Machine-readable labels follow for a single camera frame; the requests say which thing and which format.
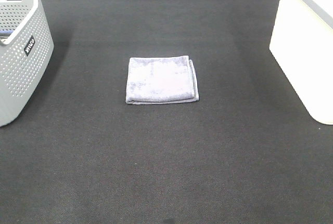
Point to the white storage box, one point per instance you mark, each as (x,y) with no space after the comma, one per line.
(301,43)

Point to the lavender grey towel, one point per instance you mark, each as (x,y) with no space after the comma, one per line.
(161,81)

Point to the blue towel in basket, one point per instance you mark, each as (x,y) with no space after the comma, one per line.
(5,33)

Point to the grey perforated laundry basket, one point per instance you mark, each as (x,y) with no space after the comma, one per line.
(25,54)

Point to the black fabric table mat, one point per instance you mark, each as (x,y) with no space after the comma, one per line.
(246,152)

